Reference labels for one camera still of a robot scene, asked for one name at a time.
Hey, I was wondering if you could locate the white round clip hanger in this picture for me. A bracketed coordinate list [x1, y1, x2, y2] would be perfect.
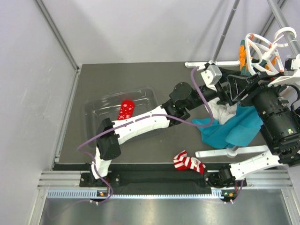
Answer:
[239, 27, 297, 76]

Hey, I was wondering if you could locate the red striped santa sock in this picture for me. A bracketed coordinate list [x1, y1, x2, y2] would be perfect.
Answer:
[173, 150, 206, 175]

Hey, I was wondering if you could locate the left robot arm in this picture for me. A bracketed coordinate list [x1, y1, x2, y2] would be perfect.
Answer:
[90, 64, 230, 186]

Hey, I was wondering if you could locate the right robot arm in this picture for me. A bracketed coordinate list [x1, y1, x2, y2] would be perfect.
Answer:
[206, 72, 300, 188]

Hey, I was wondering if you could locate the white cloth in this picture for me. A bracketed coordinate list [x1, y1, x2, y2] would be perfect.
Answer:
[208, 98, 237, 125]

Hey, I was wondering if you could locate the teal cloth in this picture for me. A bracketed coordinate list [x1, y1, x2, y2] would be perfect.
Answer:
[198, 105, 263, 149]

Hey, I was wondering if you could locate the red snowflake bear sock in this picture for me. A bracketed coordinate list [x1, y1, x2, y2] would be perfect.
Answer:
[117, 100, 135, 120]

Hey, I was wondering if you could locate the clear plastic bin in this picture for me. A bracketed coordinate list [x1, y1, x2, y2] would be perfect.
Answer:
[83, 86, 159, 141]

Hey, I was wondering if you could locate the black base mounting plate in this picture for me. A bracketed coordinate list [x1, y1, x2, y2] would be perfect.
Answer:
[53, 163, 246, 195]

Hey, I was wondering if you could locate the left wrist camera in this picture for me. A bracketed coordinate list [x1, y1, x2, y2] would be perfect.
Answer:
[201, 65, 222, 86]

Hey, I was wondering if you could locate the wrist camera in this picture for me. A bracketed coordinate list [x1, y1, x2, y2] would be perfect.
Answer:
[267, 53, 300, 87]
[201, 65, 222, 86]

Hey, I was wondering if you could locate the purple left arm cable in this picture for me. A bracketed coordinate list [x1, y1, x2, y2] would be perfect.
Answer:
[46, 67, 215, 220]

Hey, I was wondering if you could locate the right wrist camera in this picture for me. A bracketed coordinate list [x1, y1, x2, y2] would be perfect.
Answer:
[267, 53, 300, 87]

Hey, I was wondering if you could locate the grey drying rack frame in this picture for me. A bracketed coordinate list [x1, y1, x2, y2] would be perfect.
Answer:
[184, 0, 300, 158]

